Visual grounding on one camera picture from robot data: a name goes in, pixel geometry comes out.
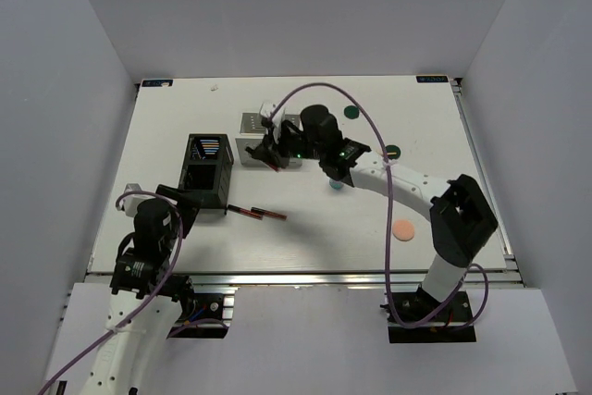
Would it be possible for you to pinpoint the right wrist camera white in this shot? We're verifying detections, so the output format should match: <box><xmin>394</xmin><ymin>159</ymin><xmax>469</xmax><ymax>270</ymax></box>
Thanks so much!
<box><xmin>259</xmin><ymin>102</ymin><xmax>286</xmax><ymax>142</ymax></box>

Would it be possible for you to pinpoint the white slotted organizer box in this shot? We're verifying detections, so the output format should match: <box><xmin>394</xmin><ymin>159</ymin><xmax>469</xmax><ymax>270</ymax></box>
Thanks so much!
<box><xmin>234</xmin><ymin>111</ymin><xmax>306</xmax><ymax>169</ymax></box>

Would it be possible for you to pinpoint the blue label sticker right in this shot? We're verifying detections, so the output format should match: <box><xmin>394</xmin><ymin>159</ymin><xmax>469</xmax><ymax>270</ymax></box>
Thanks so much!
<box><xmin>415</xmin><ymin>75</ymin><xmax>449</xmax><ymax>83</ymax></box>

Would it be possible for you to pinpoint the white spray bottle teal base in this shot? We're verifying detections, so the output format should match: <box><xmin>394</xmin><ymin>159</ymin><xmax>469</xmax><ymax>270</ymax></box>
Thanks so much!
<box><xmin>328</xmin><ymin>179</ymin><xmax>344</xmax><ymax>191</ymax></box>

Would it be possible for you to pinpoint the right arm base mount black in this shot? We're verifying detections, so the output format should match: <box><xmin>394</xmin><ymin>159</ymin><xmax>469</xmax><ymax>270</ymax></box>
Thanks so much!
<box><xmin>380</xmin><ymin>291</ymin><xmax>477</xmax><ymax>344</ymax></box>

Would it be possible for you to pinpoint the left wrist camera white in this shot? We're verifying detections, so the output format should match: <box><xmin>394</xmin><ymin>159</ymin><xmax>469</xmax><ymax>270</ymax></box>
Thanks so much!
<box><xmin>119</xmin><ymin>183</ymin><xmax>148</xmax><ymax>217</ymax></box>

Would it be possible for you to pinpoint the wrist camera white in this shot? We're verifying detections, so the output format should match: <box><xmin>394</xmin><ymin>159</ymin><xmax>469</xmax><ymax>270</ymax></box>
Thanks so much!
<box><xmin>119</xmin><ymin>183</ymin><xmax>148</xmax><ymax>217</ymax></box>
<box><xmin>259</xmin><ymin>102</ymin><xmax>286</xmax><ymax>142</ymax></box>

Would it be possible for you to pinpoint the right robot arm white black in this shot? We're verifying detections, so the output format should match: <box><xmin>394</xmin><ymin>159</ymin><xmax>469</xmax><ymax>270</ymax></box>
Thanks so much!
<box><xmin>247</xmin><ymin>104</ymin><xmax>499</xmax><ymax>323</ymax></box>

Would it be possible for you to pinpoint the black mesh organizer box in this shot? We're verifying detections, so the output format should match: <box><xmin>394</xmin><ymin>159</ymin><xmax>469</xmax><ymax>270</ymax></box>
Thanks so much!
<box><xmin>179</xmin><ymin>133</ymin><xmax>234</xmax><ymax>210</ymax></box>

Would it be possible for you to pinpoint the blue label sticker left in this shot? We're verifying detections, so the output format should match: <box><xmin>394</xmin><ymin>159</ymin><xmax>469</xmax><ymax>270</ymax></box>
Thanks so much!
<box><xmin>141</xmin><ymin>80</ymin><xmax>173</xmax><ymax>88</ymax></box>

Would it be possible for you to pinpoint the black red makeup pencil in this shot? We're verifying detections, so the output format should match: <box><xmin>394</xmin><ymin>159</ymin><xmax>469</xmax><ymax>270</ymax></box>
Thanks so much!
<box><xmin>260</xmin><ymin>154</ymin><xmax>281</xmax><ymax>172</ymax></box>
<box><xmin>251</xmin><ymin>207</ymin><xmax>288</xmax><ymax>220</ymax></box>
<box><xmin>226</xmin><ymin>204</ymin><xmax>263</xmax><ymax>220</ymax></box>

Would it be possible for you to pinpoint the blue label sticker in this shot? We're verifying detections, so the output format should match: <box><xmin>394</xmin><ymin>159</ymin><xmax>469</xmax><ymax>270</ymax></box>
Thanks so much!
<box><xmin>141</xmin><ymin>80</ymin><xmax>173</xmax><ymax>88</ymax></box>
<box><xmin>415</xmin><ymin>75</ymin><xmax>449</xmax><ymax>83</ymax></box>

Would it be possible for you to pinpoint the dark green round puff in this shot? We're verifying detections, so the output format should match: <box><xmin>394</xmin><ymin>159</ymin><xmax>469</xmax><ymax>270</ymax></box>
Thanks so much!
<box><xmin>386</xmin><ymin>144</ymin><xmax>401</xmax><ymax>160</ymax></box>
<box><xmin>343</xmin><ymin>105</ymin><xmax>361</xmax><ymax>119</ymax></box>

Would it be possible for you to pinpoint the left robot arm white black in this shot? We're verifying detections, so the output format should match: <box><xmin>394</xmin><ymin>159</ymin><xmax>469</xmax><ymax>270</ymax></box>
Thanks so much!
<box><xmin>81</xmin><ymin>184</ymin><xmax>202</xmax><ymax>394</ymax></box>

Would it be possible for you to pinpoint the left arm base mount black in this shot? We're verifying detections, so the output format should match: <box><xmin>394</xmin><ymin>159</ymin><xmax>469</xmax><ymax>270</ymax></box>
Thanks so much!
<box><xmin>169</xmin><ymin>285</ymin><xmax>237</xmax><ymax>339</ymax></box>

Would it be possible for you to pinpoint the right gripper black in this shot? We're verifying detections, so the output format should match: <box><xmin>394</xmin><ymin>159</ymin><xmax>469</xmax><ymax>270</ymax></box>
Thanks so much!
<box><xmin>252</xmin><ymin>120</ymin><xmax>324</xmax><ymax>170</ymax></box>

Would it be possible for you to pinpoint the peach round powder puff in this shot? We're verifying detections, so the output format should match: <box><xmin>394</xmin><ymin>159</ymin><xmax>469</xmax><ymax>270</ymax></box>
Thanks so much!
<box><xmin>391</xmin><ymin>219</ymin><xmax>415</xmax><ymax>242</ymax></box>

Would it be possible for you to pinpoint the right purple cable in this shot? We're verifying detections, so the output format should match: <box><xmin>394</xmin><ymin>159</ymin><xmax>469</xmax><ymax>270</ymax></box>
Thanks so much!
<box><xmin>270</xmin><ymin>82</ymin><xmax>489</xmax><ymax>330</ymax></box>

